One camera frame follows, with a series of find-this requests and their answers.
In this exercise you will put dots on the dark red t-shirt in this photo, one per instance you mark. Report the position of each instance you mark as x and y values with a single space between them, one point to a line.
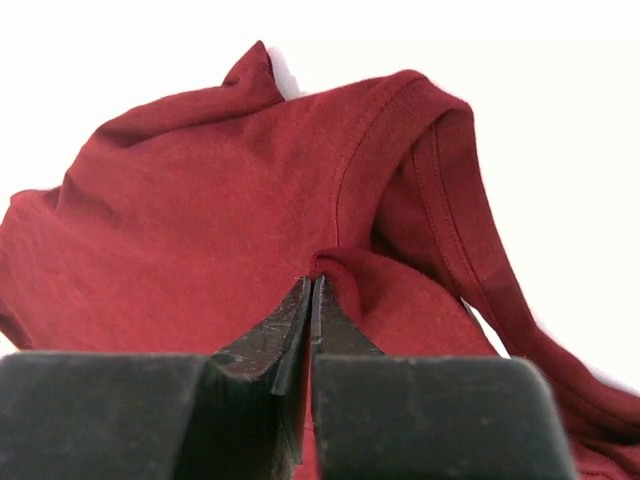
184 222

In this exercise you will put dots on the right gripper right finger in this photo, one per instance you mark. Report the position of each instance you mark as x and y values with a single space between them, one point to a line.
331 331

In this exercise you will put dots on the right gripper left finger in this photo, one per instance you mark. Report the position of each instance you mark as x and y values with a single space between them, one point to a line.
262 385

